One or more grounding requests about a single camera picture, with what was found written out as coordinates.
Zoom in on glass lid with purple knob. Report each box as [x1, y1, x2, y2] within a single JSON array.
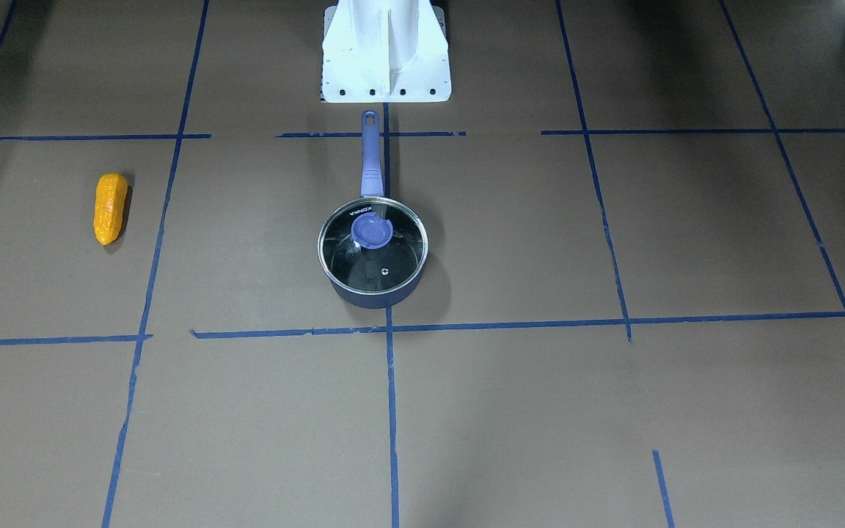
[[316, 197, 430, 298]]

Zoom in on yellow toy corn cob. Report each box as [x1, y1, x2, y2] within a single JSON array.
[[92, 173, 130, 245]]

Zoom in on dark pot with purple handle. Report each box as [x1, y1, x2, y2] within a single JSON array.
[[329, 110, 419, 309]]

